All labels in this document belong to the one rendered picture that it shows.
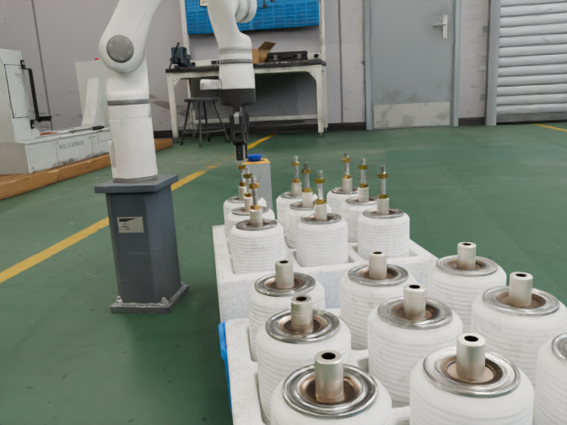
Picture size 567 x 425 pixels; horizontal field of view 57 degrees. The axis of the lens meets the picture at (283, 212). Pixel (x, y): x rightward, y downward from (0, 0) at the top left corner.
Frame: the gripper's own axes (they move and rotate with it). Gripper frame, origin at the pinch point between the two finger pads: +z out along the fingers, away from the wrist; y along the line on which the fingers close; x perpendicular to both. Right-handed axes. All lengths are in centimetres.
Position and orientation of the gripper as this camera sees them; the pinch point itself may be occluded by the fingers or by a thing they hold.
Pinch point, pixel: (241, 154)
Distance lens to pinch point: 115.3
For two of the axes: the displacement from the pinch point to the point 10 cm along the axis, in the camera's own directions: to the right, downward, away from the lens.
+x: -10.0, 0.4, 0.1
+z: 0.4, 9.7, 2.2
